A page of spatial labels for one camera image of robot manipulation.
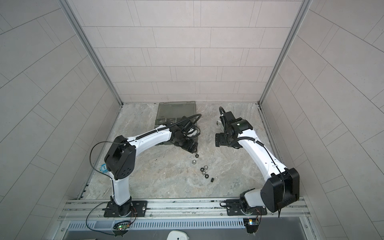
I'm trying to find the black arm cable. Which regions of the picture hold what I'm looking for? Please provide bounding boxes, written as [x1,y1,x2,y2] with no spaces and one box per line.
[89,140,121,181]

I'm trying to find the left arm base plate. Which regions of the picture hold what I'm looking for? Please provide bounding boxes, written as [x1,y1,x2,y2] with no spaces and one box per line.
[102,201,148,218]

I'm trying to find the grey compartment organizer box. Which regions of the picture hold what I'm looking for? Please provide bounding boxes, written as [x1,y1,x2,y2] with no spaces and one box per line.
[155,101,201,145]

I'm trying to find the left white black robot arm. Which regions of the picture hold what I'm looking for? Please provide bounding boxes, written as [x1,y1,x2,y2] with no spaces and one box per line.
[104,114,202,217]

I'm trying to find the aluminium mounting rail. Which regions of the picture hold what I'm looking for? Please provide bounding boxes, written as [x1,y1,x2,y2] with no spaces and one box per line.
[58,198,311,232]

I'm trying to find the white round object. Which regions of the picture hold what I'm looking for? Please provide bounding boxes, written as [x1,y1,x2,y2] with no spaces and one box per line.
[167,230,189,240]

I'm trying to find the ribbed grey ceramic cup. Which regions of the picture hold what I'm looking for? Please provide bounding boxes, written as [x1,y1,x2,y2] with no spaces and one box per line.
[217,120,225,132]

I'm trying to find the left green circuit board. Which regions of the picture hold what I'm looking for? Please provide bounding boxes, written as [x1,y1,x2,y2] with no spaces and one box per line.
[112,221,132,236]

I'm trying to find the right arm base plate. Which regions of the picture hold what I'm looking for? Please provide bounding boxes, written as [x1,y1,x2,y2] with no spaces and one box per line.
[220,199,268,216]

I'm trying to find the blue sticker scrap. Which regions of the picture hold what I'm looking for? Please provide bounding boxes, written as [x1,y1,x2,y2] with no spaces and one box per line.
[100,164,108,174]

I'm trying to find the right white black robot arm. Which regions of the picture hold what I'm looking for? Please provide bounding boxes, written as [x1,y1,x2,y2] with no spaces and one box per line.
[215,107,300,214]

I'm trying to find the right circuit board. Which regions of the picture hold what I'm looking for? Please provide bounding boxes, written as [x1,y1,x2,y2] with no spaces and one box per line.
[243,218,260,234]

